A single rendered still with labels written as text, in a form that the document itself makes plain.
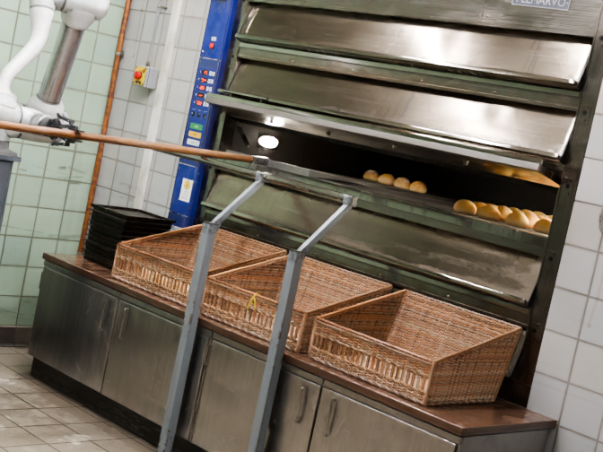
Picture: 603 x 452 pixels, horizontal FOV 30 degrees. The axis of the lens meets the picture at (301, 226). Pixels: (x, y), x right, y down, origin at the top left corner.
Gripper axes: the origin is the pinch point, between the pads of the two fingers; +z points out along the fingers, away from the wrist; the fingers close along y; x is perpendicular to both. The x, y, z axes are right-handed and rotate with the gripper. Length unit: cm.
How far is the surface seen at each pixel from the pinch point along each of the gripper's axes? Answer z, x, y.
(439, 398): 148, -58, 56
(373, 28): 45, -102, -66
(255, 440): 88, -40, 92
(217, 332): 51, -45, 62
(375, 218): 67, -102, 9
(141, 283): -6, -50, 58
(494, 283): 132, -99, 20
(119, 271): -22, -49, 56
